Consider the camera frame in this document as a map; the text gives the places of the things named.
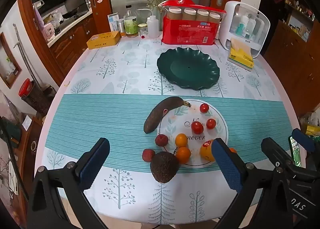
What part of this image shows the dark brown avocado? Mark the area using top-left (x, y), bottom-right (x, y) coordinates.
top-left (150, 151), bottom-right (180, 184)

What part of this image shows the yellow tissue pack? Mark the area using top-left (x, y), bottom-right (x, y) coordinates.
top-left (227, 38), bottom-right (254, 72)

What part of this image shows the wooden shelf unit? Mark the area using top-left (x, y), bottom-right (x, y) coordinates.
top-left (282, 0), bottom-right (318, 41)

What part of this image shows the white cosmetic storage box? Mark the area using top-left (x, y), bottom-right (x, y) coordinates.
top-left (219, 1), bottom-right (271, 59)

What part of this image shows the yellow tin box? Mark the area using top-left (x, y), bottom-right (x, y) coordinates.
top-left (86, 31), bottom-right (120, 50)

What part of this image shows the white squeeze bottle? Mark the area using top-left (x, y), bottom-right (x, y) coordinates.
top-left (146, 9), bottom-right (160, 38)

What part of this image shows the red lid storage jar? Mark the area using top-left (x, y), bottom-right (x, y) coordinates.
top-left (19, 78), bottom-right (45, 114)

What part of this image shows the purple hanging cloth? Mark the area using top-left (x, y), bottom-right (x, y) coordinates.
top-left (33, 6), bottom-right (43, 29)

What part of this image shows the silver metal can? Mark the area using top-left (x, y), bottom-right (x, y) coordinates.
top-left (117, 19), bottom-right (125, 38)

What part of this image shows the red paper cup package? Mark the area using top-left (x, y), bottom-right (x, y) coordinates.
top-left (158, 0), bottom-right (227, 45)

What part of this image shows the dark green scalloped plate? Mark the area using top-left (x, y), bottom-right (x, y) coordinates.
top-left (157, 47), bottom-right (220, 91)

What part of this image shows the large yellow orange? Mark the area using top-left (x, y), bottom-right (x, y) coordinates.
top-left (199, 139), bottom-right (217, 162)

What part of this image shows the wooden picture frame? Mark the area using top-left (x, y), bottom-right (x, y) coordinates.
top-left (0, 32), bottom-right (22, 89)

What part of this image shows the white printed round plate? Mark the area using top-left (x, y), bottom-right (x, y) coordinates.
top-left (156, 100), bottom-right (228, 168)

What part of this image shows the red lychee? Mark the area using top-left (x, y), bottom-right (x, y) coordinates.
top-left (142, 148), bottom-right (156, 162)
top-left (155, 134), bottom-right (169, 147)

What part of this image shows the tree print tablecloth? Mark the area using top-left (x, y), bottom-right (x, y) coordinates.
top-left (35, 37), bottom-right (300, 226)

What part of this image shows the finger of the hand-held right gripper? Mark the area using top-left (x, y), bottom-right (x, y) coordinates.
top-left (261, 137), bottom-right (315, 182)
top-left (291, 128), bottom-right (316, 153)

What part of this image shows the yellow plastic bag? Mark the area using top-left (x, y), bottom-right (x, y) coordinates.
top-left (305, 124), bottom-right (320, 137)

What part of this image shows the blue white carton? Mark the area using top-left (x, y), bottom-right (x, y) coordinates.
top-left (108, 13), bottom-right (120, 32)

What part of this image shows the glass bottle green label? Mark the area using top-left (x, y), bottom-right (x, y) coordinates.
top-left (124, 5), bottom-right (139, 38)

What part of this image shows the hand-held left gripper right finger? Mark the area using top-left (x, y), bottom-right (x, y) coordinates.
top-left (211, 138), bottom-right (290, 229)

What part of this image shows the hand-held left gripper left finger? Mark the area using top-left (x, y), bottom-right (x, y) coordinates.
top-left (26, 137), bottom-right (110, 229)

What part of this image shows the overripe brown banana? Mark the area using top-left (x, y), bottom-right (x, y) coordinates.
top-left (143, 96), bottom-right (192, 134)

